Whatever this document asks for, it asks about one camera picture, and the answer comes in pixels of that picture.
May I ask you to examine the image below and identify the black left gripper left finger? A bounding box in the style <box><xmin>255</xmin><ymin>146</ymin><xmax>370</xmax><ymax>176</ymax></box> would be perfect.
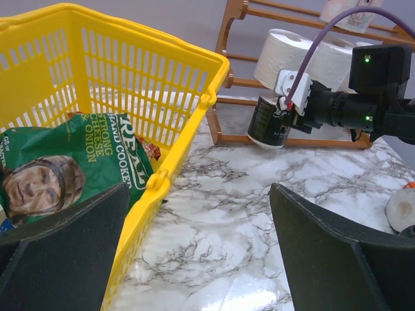
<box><xmin>1</xmin><ymin>183</ymin><xmax>130</xmax><ymax>310</ymax></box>

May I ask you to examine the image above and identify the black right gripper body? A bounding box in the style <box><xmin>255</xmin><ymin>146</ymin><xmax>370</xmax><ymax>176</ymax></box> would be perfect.
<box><xmin>283</xmin><ymin>80</ymin><xmax>331</xmax><ymax>133</ymax></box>

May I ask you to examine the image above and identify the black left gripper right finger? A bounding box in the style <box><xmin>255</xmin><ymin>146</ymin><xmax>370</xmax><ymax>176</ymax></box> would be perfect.
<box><xmin>269</xmin><ymin>183</ymin><xmax>414</xmax><ymax>310</ymax></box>

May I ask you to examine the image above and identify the black roll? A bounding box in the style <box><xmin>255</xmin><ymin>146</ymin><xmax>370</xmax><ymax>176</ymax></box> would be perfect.
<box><xmin>248</xmin><ymin>94</ymin><xmax>292</xmax><ymax>149</ymax></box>
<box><xmin>386</xmin><ymin>188</ymin><xmax>414</xmax><ymax>239</ymax></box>

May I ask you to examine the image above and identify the plastic pinkish paper roll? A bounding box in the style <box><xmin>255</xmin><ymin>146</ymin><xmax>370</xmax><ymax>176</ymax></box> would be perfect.
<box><xmin>319</xmin><ymin>0</ymin><xmax>385</xmax><ymax>35</ymax></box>

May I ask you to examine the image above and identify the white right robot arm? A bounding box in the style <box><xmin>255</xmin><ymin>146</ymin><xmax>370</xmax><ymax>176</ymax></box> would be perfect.
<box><xmin>280</xmin><ymin>44</ymin><xmax>414</xmax><ymax>144</ymax></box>

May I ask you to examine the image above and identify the wooden two-tier shelf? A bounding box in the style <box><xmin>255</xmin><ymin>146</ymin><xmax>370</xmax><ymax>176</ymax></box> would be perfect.
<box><xmin>206</xmin><ymin>1</ymin><xmax>414</xmax><ymax>150</ymax></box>

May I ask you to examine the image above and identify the green snack bag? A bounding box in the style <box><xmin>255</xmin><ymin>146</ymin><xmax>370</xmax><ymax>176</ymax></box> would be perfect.
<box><xmin>1</xmin><ymin>112</ymin><xmax>161</xmax><ymax>231</ymax></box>

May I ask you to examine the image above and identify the yellow plastic shopping basket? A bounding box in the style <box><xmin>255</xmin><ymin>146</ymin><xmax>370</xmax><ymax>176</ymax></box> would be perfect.
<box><xmin>1</xmin><ymin>3</ymin><xmax>230</xmax><ymax>310</ymax></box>

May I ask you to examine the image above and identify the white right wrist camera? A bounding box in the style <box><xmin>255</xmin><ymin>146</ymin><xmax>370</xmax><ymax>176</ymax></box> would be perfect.
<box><xmin>274</xmin><ymin>69</ymin><xmax>313</xmax><ymax>116</ymax></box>

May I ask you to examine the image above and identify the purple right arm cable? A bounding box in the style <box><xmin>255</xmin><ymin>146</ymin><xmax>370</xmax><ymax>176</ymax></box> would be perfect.
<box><xmin>285</xmin><ymin>5</ymin><xmax>415</xmax><ymax>108</ymax></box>

